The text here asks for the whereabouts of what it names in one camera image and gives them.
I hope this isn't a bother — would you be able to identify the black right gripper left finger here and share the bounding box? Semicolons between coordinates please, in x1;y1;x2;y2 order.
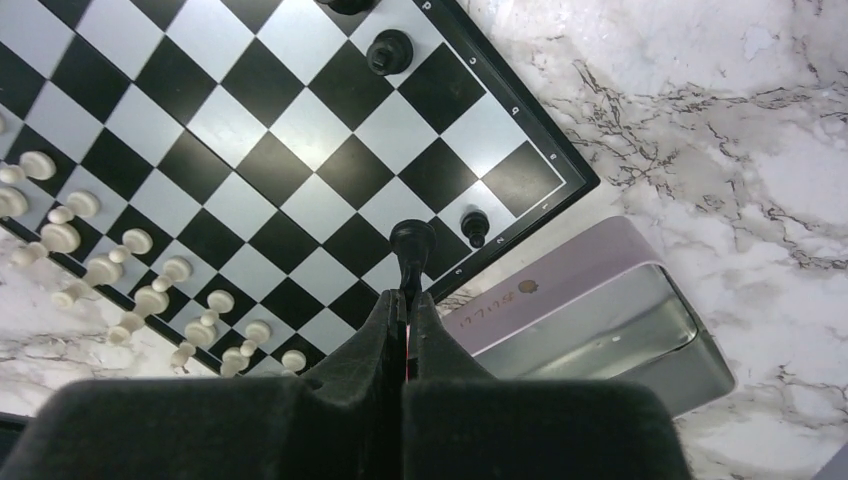
1;290;406;479

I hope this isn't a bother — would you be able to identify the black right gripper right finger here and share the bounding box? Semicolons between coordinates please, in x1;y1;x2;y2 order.
402;293;692;479

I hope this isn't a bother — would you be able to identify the black chess knight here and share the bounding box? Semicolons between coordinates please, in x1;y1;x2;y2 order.
389;219;437;311

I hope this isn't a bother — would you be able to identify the black chess pawn corner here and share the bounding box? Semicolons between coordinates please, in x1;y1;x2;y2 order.
460;210;490;249

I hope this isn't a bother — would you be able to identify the black chess piece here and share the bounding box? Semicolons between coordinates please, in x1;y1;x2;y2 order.
317;0;375;16
366;29;414;76

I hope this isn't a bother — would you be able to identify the white chess pawn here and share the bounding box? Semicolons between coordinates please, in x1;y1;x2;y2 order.
199;289;235;327
151;256;193;293
281;349;307;374
108;228;153;264
239;320;272;358
0;151;57;184
47;190;101;224

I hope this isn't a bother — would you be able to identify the white chess knight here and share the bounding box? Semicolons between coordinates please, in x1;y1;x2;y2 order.
170;320;217;368

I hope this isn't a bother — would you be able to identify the white chess bishop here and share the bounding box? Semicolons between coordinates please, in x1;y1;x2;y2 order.
107;286;170;345
0;187;29;218

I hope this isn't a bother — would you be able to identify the silver metal tin lid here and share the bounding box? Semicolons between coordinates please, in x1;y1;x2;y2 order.
443;216;736;416

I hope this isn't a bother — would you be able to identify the black and white chessboard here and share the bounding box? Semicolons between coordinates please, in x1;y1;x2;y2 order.
1;1;599;374

